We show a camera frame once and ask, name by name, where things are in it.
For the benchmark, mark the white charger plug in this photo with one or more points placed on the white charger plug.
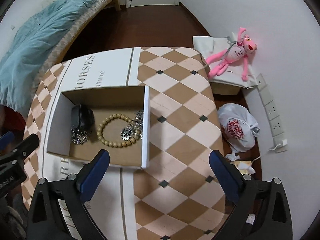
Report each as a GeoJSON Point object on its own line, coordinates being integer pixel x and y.
{"type": "Point", "coordinates": [281, 143]}

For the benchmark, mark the white wall socket strip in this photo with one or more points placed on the white wall socket strip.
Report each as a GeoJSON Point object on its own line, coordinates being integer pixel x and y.
{"type": "Point", "coordinates": [272, 107]}

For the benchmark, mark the brown checked tablecloth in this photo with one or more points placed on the brown checked tablecloth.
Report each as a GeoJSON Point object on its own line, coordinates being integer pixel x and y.
{"type": "Point", "coordinates": [180, 135]}

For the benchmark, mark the black smart watch band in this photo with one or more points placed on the black smart watch band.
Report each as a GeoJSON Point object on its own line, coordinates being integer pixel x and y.
{"type": "Point", "coordinates": [81, 117]}

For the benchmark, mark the white plastic bag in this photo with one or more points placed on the white plastic bag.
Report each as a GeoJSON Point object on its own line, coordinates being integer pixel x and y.
{"type": "Point", "coordinates": [235, 120]}

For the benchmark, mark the light blue quilt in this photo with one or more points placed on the light blue quilt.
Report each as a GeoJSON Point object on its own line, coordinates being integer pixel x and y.
{"type": "Point", "coordinates": [37, 40]}

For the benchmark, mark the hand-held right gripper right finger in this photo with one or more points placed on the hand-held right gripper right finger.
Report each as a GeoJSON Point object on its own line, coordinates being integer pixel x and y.
{"type": "Point", "coordinates": [225, 177]}

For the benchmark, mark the white cardboard box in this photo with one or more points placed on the white cardboard box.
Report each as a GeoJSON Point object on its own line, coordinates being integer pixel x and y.
{"type": "Point", "coordinates": [146, 130]}

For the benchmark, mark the pink plush toy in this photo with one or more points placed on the pink plush toy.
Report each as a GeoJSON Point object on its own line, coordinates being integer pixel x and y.
{"type": "Point", "coordinates": [225, 58]}

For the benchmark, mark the bed with patterned mattress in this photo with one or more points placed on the bed with patterned mattress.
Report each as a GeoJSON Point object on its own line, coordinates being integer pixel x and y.
{"type": "Point", "coordinates": [82, 22]}

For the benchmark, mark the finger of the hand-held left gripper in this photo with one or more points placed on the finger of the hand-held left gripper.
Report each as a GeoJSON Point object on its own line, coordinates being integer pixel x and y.
{"type": "Point", "coordinates": [25, 146]}
{"type": "Point", "coordinates": [7, 140]}

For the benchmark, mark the yellow tissue pack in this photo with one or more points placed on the yellow tissue pack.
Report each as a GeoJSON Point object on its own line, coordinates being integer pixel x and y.
{"type": "Point", "coordinates": [243, 167]}

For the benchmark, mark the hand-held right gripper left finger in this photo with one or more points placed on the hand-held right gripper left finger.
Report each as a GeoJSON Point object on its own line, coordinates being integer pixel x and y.
{"type": "Point", "coordinates": [93, 175]}

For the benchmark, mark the crumpled white tissue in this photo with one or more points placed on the crumpled white tissue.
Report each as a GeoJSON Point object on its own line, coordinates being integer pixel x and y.
{"type": "Point", "coordinates": [232, 156]}

